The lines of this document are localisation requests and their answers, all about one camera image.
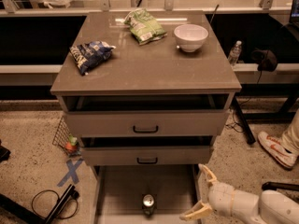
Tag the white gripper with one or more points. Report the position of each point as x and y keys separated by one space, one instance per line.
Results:
x=220 y=197

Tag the green soda can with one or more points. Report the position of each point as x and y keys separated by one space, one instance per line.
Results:
x=148 y=204

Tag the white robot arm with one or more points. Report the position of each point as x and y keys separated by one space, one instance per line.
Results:
x=271 y=207

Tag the middle grey drawer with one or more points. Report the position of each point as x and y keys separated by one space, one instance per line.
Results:
x=145 y=155

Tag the grey drawer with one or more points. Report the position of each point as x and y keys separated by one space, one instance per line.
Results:
x=145 y=155
x=137 y=124

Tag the bottom open drawer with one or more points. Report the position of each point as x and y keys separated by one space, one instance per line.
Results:
x=122 y=189

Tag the top grey drawer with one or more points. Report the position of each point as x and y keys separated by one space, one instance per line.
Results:
x=137 y=124

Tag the grey drawer cabinet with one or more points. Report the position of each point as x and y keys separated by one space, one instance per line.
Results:
x=146 y=78

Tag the black chair caster leg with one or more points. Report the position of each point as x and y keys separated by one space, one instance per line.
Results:
x=276 y=185

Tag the white red sneaker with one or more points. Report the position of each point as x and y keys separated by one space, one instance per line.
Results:
x=274 y=147

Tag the beige trouser leg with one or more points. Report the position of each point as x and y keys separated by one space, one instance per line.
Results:
x=290 y=137

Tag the clear water bottle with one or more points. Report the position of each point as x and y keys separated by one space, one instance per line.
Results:
x=235 y=53

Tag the black headphones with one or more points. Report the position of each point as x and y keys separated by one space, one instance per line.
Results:
x=266 y=60

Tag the white bowl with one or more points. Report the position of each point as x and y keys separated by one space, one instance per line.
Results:
x=190 y=37

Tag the green chip bag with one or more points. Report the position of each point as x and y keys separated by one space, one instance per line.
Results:
x=144 y=27

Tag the blue chip bag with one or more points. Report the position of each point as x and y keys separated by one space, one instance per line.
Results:
x=89 y=55

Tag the wire mesh basket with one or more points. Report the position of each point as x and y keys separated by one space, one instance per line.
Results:
x=64 y=140

